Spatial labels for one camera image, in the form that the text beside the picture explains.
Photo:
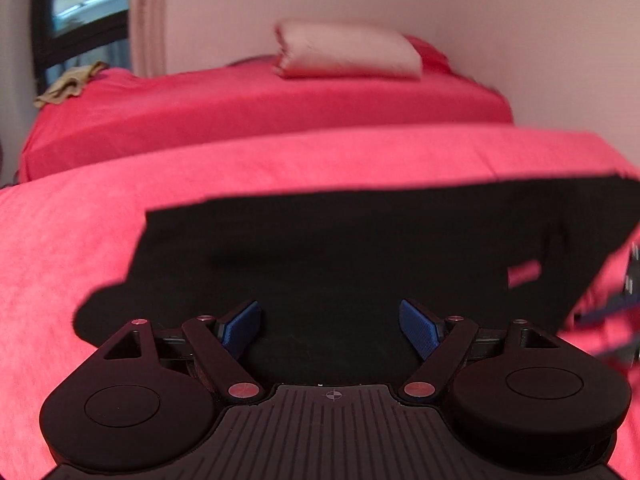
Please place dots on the black pants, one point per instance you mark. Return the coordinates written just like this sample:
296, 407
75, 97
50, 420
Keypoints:
340, 250

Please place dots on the red pillow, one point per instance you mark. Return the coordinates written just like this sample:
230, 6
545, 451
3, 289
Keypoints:
432, 52

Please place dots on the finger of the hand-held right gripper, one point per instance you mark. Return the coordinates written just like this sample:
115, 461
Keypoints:
605, 313

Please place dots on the pink pillow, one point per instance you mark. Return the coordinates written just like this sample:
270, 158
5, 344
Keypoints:
345, 52

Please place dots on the pink curtain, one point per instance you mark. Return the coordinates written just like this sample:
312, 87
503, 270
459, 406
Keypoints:
147, 15

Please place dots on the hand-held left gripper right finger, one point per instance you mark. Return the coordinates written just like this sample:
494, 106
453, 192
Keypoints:
417, 327

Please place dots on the red bed sheet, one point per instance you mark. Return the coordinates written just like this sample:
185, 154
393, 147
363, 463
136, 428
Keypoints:
250, 105

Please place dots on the yellowish crumpled cloth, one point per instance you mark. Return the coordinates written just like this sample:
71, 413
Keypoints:
67, 85

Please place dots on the dark framed window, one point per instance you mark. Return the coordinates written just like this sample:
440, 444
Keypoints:
80, 5

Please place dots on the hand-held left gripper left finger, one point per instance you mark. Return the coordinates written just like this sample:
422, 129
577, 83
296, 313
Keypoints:
242, 326

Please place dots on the pink blanket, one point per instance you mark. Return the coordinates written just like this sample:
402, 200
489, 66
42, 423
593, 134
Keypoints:
75, 220

